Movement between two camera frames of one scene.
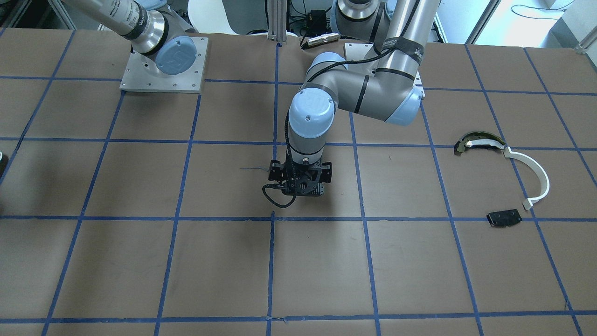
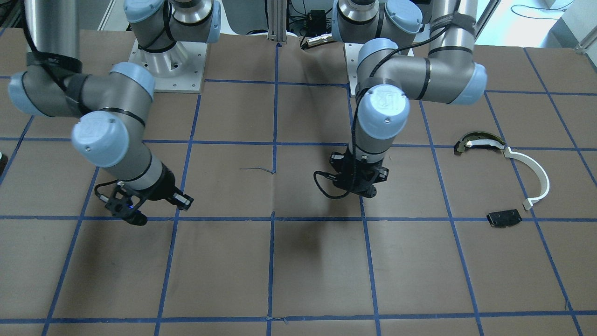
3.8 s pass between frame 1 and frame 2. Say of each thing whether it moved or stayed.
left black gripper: moved
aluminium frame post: stayed
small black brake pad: stayed
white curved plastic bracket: stayed
